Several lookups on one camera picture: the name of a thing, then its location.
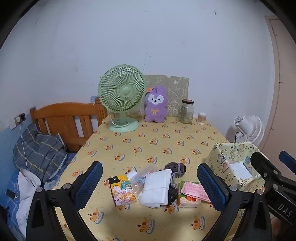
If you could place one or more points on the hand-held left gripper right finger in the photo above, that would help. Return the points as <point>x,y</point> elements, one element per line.
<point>212,185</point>

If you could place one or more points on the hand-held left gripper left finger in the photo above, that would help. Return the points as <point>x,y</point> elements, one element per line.
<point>90,183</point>

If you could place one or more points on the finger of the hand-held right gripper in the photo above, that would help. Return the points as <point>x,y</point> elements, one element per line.
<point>266,169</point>
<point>288,161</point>

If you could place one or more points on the pink packet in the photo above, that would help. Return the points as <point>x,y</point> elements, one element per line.
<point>194,191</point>

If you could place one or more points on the printed fabric storage box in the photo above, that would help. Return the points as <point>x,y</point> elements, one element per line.
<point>222,157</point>

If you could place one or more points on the black pouch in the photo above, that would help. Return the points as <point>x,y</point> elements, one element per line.
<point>172,194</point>

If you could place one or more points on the clear plastic bag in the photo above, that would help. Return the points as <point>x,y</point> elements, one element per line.
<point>144,172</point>

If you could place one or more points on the white standing fan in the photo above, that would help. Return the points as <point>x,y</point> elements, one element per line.
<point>248,127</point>

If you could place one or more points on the grey plaid pillow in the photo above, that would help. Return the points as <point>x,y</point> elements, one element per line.
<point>37,153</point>

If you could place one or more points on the cotton swab container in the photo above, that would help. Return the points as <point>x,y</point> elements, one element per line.
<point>202,118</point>

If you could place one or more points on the beige door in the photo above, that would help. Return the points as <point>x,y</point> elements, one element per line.
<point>284,92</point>

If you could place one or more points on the wooden bed headboard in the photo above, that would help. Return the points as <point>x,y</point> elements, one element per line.
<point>57,118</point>

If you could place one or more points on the glass jar with dark lid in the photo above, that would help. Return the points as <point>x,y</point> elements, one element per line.
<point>185,112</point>

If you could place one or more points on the black phone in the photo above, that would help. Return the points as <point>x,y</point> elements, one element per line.
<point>10,193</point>

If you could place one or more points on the blue printed bedsheet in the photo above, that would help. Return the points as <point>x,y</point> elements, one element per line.
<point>7,183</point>

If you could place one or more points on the green desk fan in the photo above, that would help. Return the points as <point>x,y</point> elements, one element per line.
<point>121,92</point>

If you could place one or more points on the purple plush toy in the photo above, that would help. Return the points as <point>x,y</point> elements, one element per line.
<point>155,106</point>

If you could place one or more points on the green printed board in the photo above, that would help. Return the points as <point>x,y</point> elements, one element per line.
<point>178,88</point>

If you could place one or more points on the wall socket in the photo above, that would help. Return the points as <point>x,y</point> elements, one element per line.
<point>20,117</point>

